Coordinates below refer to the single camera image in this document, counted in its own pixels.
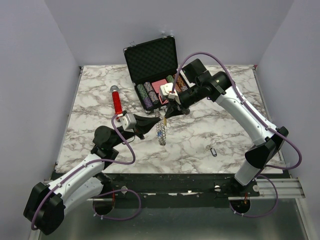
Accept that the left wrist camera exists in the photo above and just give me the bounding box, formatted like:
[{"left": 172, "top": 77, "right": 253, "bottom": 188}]
[{"left": 116, "top": 112, "right": 137, "bottom": 131}]

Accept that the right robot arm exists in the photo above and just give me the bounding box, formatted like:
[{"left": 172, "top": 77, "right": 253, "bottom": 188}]
[{"left": 159, "top": 59, "right": 289, "bottom": 196}]

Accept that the metal disc with keyrings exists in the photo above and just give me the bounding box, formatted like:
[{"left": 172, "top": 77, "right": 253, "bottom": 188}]
[{"left": 155, "top": 111, "right": 167, "bottom": 146}]

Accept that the key with black tag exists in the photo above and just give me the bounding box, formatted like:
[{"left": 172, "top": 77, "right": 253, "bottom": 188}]
[{"left": 205, "top": 144, "right": 218, "bottom": 157}]

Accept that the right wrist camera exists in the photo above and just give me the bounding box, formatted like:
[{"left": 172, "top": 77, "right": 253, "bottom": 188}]
[{"left": 159, "top": 82, "right": 181, "bottom": 104}]

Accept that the red microphone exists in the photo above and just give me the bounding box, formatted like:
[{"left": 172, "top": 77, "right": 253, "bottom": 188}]
[{"left": 110, "top": 85, "right": 123, "bottom": 115}]

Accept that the pink playing cards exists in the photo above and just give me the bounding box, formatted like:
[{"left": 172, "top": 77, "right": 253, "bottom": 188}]
[{"left": 151, "top": 79, "right": 168, "bottom": 105}]

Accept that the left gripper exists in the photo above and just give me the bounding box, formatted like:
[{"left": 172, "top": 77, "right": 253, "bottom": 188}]
[{"left": 110, "top": 113, "right": 161, "bottom": 148}]

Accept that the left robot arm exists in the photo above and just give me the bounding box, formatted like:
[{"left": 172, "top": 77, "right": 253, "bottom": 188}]
[{"left": 23, "top": 112, "right": 161, "bottom": 235}]

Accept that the black poker chip case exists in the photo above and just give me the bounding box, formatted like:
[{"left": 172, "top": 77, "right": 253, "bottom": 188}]
[{"left": 123, "top": 35, "right": 178, "bottom": 114}]

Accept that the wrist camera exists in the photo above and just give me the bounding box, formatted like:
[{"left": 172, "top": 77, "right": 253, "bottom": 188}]
[
  {"left": 159, "top": 82, "right": 181, "bottom": 104},
  {"left": 116, "top": 112, "right": 137, "bottom": 131}
]

